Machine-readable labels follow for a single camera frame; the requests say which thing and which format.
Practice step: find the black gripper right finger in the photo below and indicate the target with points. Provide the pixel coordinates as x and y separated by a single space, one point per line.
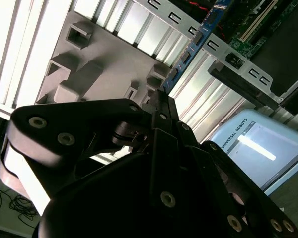
213 168

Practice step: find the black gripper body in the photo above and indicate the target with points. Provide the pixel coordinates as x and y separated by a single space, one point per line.
109 210

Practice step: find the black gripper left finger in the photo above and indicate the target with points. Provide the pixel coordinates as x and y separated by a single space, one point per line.
77 124

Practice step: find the RAM stick with black chips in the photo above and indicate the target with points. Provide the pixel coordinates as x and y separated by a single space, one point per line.
200 39

